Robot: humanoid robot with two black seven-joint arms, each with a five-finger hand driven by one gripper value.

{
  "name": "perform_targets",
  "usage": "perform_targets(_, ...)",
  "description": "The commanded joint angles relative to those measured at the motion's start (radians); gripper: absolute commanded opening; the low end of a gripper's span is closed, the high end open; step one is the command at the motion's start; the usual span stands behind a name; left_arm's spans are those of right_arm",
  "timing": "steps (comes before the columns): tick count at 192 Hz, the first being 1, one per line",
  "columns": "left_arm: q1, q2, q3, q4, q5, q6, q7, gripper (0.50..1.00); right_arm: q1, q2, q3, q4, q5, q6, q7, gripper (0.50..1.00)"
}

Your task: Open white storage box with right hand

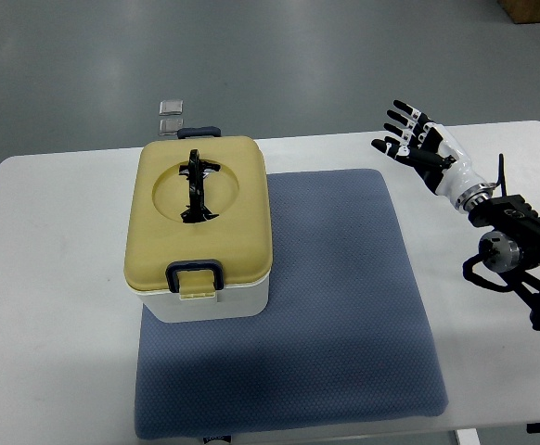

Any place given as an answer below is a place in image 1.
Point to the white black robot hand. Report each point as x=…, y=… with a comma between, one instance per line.
x=418, y=142

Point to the yellow box lid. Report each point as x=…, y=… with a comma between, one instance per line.
x=200, y=217

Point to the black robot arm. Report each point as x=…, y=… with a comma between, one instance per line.
x=508, y=258

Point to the brown cardboard box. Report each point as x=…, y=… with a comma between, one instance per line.
x=522, y=11

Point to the white storage box base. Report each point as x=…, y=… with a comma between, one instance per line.
x=233, y=301

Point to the blue padded mat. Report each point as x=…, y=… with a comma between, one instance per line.
x=343, y=338

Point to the dark label under mat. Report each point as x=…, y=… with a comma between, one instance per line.
x=224, y=438

